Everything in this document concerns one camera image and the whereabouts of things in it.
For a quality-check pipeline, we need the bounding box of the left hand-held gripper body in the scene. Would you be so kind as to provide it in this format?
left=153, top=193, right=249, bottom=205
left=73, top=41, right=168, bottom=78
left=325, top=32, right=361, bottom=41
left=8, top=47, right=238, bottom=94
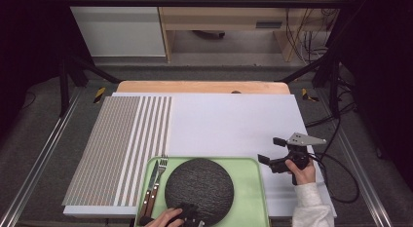
left=167, top=213, right=207, bottom=227

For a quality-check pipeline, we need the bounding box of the bundle of hanging cables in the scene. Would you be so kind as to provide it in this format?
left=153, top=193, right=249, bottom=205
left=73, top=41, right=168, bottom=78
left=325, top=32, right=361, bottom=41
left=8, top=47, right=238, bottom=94
left=283, top=0, right=339, bottom=65

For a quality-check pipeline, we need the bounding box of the person's right hand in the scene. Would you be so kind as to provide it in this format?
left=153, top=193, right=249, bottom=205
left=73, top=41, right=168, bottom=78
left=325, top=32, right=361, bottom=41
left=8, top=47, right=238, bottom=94
left=284, top=159, right=317, bottom=186

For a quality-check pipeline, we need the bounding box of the light green tray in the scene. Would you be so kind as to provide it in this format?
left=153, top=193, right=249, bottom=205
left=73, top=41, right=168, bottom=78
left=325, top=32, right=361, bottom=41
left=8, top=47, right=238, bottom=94
left=133, top=156, right=271, bottom=227

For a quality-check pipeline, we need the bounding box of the light wooden desk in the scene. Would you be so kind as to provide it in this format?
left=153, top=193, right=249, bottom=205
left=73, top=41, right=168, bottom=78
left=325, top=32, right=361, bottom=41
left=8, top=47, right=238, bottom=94
left=155, top=0, right=346, bottom=63

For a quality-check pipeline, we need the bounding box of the yellow black tape piece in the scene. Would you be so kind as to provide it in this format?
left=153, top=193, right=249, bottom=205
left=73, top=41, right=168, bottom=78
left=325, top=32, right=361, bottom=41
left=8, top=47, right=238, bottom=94
left=93, top=87, right=107, bottom=104
left=300, top=88, right=319, bottom=102

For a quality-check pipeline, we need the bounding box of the person's left hand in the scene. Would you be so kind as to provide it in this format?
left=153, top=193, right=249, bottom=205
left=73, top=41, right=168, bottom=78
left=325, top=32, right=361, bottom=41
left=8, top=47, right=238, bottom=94
left=144, top=207, right=185, bottom=227

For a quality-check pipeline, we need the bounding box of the striped beige placemat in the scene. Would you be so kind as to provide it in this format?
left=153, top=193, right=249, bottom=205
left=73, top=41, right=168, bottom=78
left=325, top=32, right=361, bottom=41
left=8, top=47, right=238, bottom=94
left=61, top=95, right=173, bottom=208

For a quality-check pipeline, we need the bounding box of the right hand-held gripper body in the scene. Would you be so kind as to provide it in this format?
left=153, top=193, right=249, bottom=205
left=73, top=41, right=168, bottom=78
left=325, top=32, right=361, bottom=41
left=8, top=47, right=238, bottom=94
left=269, top=132, right=327, bottom=173

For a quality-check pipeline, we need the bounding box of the white cabinet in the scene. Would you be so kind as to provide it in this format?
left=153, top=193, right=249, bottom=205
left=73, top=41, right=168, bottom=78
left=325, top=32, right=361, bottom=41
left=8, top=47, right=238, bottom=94
left=63, top=0, right=167, bottom=57

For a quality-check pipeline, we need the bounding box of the white striped tablecloth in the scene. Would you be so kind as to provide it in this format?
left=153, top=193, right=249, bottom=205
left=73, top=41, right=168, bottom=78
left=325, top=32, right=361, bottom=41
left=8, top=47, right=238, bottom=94
left=62, top=92, right=337, bottom=219

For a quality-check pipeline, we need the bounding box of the wooden table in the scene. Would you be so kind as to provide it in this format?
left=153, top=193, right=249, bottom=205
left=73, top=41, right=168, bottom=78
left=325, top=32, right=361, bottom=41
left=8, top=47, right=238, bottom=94
left=116, top=80, right=291, bottom=95

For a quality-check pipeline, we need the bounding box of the fork with brown handle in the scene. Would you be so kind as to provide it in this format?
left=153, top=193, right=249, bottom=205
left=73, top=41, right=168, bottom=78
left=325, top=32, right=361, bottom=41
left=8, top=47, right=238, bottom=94
left=145, top=154, right=169, bottom=218

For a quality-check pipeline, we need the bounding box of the black frame crossbar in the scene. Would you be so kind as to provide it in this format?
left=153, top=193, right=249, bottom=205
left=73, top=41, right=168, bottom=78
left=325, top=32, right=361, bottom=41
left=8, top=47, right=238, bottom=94
left=63, top=0, right=349, bottom=9

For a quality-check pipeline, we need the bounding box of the dark curtain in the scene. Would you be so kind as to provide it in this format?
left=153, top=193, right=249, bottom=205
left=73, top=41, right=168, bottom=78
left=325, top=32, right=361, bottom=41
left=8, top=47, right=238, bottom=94
left=0, top=0, right=95, bottom=137
left=325, top=0, right=413, bottom=184

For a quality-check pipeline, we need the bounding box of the aluminium rail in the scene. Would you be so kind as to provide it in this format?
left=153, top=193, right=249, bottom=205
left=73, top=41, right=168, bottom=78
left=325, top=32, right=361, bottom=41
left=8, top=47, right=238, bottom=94
left=314, top=90, right=394, bottom=227
left=0, top=87, right=83, bottom=227

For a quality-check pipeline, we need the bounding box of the black textured round plate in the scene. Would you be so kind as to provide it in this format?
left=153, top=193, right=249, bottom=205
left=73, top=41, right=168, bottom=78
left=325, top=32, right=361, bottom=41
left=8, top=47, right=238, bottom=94
left=164, top=158, right=235, bottom=227

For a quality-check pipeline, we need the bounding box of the black cable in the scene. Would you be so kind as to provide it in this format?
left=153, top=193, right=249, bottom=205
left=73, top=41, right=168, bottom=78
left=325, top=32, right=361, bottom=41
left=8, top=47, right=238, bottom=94
left=308, top=116, right=360, bottom=205

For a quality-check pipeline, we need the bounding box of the black metal stand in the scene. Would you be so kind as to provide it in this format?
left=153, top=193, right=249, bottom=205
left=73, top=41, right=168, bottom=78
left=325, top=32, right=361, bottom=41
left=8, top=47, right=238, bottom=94
left=275, top=53, right=343, bottom=119
left=57, top=53, right=122, bottom=118

